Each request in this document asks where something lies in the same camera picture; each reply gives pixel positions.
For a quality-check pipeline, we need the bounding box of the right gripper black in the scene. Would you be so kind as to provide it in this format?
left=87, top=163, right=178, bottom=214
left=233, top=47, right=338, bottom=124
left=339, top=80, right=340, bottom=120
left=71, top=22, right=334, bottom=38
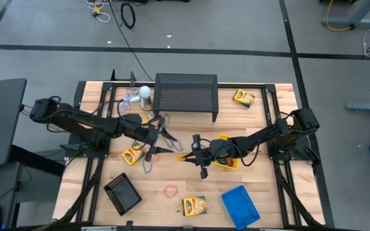
left=184, top=134, right=236, bottom=180

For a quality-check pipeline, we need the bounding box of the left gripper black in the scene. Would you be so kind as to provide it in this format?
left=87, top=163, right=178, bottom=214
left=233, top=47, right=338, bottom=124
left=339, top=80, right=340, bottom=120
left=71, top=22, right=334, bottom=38
left=120, top=114, right=179, bottom=161

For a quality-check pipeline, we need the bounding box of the yellow plastic slotted basket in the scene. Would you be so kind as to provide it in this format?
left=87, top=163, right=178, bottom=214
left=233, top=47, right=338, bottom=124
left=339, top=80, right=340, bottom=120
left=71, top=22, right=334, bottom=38
left=213, top=133, right=240, bottom=170

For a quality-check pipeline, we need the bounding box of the orange rubber band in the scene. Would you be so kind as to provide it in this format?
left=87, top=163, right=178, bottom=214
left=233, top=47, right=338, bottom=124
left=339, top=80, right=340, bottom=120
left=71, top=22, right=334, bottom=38
left=163, top=185, right=179, bottom=198

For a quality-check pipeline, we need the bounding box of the yellow crayon box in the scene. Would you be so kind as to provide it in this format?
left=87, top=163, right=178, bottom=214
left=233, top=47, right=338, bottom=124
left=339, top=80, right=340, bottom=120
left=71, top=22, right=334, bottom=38
left=233, top=89, right=256, bottom=108
left=121, top=141, right=146, bottom=166
left=181, top=196, right=207, bottom=217

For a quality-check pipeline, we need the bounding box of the black mesh tray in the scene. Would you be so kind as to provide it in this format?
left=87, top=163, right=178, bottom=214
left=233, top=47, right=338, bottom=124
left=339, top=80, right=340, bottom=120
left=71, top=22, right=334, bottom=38
left=103, top=172, right=143, bottom=216

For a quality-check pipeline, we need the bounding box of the blue plastic tray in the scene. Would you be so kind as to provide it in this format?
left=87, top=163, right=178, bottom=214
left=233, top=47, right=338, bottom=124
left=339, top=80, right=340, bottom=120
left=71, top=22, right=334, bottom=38
left=220, top=185, right=261, bottom=231

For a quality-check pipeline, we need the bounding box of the black mesh desk riser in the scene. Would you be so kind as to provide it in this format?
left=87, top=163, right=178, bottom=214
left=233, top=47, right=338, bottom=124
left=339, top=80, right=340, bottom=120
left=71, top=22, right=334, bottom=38
left=152, top=73, right=220, bottom=123

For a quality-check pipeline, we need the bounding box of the black desk foot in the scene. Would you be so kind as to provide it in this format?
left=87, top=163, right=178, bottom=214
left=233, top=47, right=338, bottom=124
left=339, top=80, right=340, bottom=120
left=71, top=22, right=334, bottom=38
left=10, top=144, right=66, bottom=176

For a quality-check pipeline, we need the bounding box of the grey desk foot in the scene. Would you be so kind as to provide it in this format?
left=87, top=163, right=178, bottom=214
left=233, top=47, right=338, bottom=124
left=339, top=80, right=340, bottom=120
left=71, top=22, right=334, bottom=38
left=346, top=99, right=370, bottom=113

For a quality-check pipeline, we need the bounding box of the wooden bulb base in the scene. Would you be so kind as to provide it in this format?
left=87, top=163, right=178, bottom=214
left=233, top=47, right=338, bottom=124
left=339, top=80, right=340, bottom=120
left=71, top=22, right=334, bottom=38
left=140, top=96, right=153, bottom=112

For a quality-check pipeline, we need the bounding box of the white light bulb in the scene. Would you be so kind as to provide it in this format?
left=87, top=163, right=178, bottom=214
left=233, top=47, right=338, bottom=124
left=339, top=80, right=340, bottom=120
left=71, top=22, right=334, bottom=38
left=139, top=85, right=152, bottom=99

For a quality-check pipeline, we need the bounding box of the black metal table frame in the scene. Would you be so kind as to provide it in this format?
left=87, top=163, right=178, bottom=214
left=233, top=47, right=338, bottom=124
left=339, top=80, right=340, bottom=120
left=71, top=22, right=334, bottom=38
left=74, top=69, right=335, bottom=231

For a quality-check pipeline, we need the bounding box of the long black floor cable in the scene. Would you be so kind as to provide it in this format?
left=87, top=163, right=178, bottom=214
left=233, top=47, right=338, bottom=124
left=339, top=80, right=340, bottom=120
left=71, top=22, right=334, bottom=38
left=107, top=0, right=155, bottom=83

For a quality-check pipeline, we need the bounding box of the coiled black cable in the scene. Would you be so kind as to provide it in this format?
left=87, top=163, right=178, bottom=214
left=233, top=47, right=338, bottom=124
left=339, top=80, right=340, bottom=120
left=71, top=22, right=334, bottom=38
left=120, top=1, right=137, bottom=30

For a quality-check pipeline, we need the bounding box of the white cable with yellow plug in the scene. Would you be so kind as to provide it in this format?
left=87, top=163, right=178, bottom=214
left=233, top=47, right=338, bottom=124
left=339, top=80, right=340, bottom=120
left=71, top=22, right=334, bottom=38
left=85, top=0, right=111, bottom=23

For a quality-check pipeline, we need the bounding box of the yellow floor cable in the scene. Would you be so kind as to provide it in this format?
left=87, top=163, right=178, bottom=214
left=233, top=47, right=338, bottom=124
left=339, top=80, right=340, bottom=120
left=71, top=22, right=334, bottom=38
left=325, top=0, right=355, bottom=32

